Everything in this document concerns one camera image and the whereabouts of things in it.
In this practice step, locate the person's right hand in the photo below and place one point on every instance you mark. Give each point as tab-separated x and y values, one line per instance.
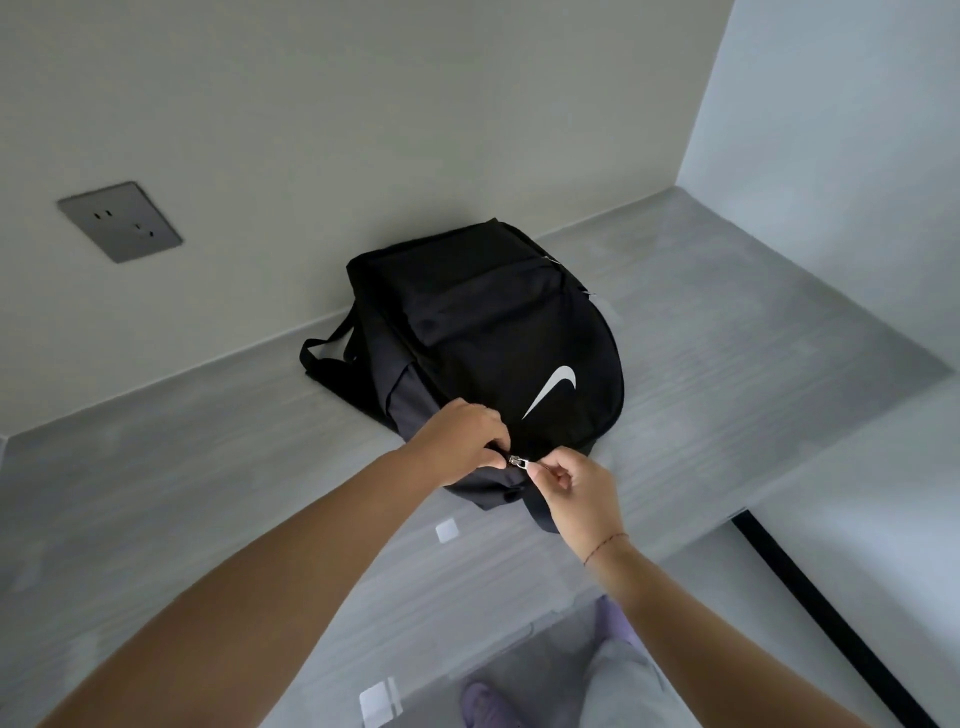
585	502

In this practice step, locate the person's left hand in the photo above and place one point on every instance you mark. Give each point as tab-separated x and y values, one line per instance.
457	439

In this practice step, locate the black backpack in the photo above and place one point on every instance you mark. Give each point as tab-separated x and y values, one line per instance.
480	315

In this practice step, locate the person's right forearm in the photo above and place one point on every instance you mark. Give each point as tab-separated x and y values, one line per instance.
712	652

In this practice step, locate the person's left forearm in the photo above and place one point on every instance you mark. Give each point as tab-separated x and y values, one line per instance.
240	600

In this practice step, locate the person's grey trouser leg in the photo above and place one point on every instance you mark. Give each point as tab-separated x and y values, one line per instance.
622	690

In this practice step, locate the small white tape square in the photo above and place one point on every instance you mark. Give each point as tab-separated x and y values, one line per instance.
380	701
447	530

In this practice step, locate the pale purple object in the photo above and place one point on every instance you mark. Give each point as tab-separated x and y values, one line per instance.
487	706
615	619

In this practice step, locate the grey wall socket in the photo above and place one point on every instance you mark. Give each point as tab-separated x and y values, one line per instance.
120	221

